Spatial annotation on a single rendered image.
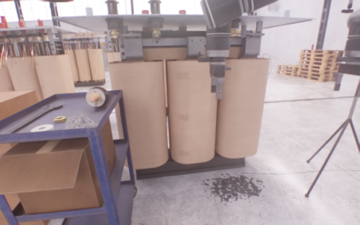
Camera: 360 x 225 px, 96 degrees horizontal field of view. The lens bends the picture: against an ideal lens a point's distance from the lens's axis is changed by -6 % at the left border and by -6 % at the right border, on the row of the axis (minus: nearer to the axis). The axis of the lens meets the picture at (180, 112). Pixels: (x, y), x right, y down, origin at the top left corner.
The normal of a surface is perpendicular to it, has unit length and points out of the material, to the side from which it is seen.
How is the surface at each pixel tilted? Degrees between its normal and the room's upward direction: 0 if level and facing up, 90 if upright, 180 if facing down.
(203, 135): 90
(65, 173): 26
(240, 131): 90
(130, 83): 90
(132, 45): 90
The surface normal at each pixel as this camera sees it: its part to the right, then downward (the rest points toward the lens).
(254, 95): 0.15, 0.33
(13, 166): 0.05, -0.70
